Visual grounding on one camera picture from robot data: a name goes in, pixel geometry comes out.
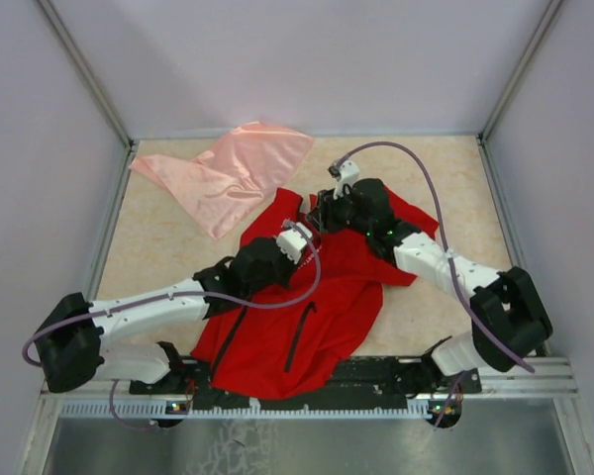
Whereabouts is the pink satin cloth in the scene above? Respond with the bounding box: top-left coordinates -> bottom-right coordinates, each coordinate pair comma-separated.
130,122 -> 315,239

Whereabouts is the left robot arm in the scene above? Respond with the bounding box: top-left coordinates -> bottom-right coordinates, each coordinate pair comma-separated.
23,231 -> 308,394

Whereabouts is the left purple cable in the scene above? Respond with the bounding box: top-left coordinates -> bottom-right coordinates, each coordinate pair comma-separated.
20,221 -> 323,432

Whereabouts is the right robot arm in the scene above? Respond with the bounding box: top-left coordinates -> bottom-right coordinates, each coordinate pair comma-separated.
307,178 -> 552,392

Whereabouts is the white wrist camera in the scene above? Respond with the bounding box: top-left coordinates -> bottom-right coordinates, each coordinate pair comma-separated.
329,159 -> 360,200
275,221 -> 313,264

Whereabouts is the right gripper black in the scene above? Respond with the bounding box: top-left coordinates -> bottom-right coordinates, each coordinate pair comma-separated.
305,182 -> 372,237

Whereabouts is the red zip jacket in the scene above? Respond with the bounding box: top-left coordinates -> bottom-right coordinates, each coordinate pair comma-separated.
190,185 -> 441,401

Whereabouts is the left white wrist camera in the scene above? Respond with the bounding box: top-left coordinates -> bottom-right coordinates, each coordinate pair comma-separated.
275,221 -> 313,264

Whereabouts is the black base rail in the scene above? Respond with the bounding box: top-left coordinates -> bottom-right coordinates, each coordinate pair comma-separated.
129,356 -> 481,412

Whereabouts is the aluminium frame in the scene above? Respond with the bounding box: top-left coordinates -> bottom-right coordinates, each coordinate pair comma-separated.
19,0 -> 594,475

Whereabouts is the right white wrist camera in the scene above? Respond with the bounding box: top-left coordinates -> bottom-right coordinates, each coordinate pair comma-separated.
329,159 -> 360,200

